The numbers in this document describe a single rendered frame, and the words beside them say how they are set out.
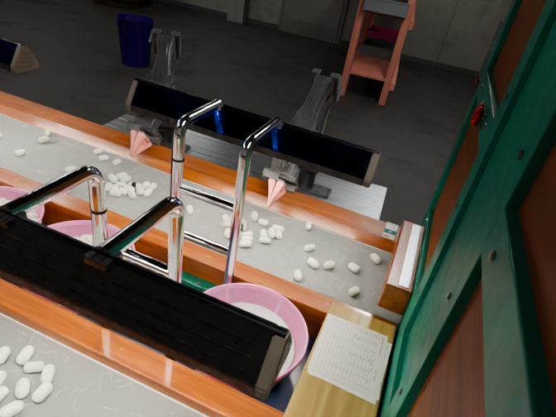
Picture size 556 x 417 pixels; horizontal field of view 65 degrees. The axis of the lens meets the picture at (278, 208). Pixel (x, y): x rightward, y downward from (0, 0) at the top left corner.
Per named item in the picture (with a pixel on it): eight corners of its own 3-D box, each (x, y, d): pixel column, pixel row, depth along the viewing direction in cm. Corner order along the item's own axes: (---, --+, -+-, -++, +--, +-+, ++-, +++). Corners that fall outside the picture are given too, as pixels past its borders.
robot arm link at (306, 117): (312, 136, 126) (345, 64, 139) (283, 127, 128) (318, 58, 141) (310, 160, 136) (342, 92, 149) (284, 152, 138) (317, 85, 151)
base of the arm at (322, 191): (332, 180, 157) (336, 172, 163) (280, 165, 161) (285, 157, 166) (327, 198, 161) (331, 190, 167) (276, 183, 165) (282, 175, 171)
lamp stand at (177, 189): (199, 244, 126) (212, 94, 102) (262, 269, 121) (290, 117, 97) (161, 282, 110) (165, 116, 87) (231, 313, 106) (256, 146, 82)
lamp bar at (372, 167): (145, 102, 113) (144, 74, 110) (376, 174, 99) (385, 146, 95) (124, 109, 107) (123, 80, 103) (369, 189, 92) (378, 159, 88)
